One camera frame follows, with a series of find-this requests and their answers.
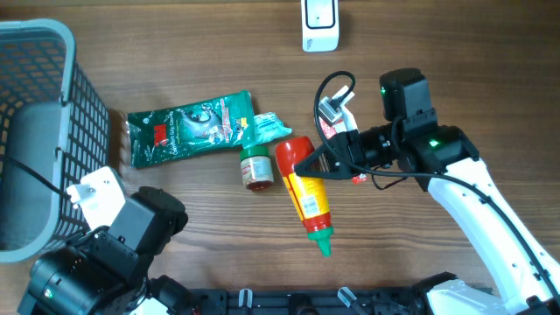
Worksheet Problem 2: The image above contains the pink white tissue pack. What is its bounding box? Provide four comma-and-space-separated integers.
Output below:
319, 118, 347, 139

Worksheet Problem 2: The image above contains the light blue tissue pack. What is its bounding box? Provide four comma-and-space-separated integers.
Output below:
242, 112, 292, 149

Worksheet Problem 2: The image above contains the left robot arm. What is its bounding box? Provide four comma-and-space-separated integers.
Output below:
17, 186, 196, 314

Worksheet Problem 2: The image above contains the small jar green lid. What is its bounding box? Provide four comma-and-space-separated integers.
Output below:
240, 145, 274, 192

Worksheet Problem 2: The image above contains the black camera cable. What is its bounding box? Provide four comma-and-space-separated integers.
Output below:
312, 70, 560, 298
0, 155, 74, 198

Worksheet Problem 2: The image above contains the black right camera cable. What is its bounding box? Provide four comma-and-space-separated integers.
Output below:
312, 70, 560, 298

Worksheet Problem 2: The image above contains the white barcode scanner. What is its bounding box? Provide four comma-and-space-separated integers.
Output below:
300, 0, 340, 53

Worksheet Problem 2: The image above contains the red sauce bottle yellow label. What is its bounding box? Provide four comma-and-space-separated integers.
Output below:
275, 136, 334, 257

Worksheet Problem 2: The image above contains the grey plastic shopping basket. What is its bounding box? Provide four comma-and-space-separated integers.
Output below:
1, 18, 110, 263

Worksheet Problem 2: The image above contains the green snack bag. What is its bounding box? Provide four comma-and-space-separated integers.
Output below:
127, 90, 256, 168

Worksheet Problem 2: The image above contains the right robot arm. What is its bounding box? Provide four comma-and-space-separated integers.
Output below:
295, 68, 559, 314

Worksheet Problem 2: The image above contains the red snack sachet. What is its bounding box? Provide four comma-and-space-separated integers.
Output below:
352, 173, 368, 185

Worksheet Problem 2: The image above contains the black left camera cable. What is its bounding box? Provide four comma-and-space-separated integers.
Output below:
0, 155, 74, 198

